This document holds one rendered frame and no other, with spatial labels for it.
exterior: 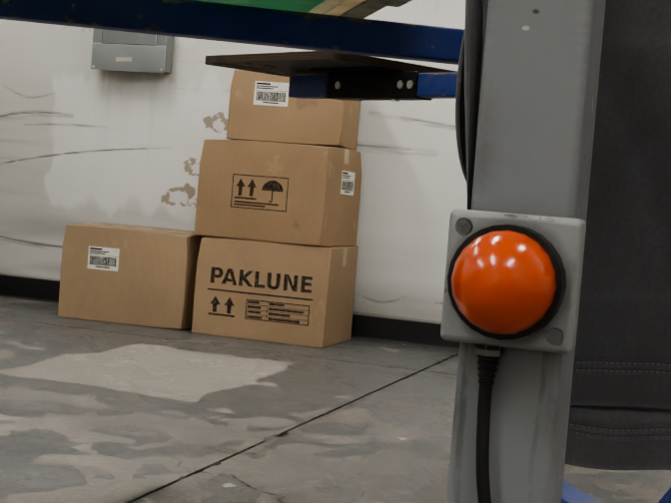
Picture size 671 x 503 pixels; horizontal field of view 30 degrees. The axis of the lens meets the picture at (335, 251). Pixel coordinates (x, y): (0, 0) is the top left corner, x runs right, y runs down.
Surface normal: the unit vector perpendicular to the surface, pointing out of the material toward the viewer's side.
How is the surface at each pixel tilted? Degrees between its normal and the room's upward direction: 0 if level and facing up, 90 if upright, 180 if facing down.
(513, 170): 90
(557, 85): 90
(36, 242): 90
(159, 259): 90
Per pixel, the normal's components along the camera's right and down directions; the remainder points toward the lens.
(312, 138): -0.20, 0.07
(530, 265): 0.47, -0.39
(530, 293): 0.47, 0.25
